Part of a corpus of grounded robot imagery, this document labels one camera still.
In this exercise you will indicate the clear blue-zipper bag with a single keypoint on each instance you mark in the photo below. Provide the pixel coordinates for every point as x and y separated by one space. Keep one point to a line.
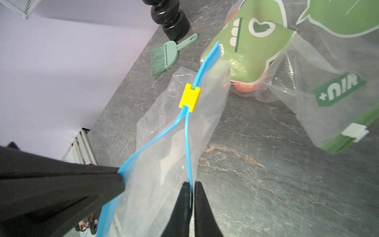
171 137

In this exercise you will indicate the white mesh wall basket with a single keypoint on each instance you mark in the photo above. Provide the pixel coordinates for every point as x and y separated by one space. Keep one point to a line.
24 8

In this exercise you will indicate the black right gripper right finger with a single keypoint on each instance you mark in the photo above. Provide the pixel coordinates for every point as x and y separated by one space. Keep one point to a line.
205 224

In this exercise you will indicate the black glossy vase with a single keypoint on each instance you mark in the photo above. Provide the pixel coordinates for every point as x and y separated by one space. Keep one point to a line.
168 14

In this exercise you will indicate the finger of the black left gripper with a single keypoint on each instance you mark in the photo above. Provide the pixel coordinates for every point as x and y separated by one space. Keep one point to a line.
43 197

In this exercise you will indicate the pink peach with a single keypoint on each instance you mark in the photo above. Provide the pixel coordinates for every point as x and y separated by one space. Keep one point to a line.
246 88

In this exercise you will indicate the green hand brush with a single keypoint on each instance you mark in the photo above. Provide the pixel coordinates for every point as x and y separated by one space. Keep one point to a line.
166 56

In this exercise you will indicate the green printed zip-top bag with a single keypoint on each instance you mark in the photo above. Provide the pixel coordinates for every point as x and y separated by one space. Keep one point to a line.
320 58

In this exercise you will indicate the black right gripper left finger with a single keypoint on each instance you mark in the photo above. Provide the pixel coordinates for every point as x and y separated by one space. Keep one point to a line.
179 222

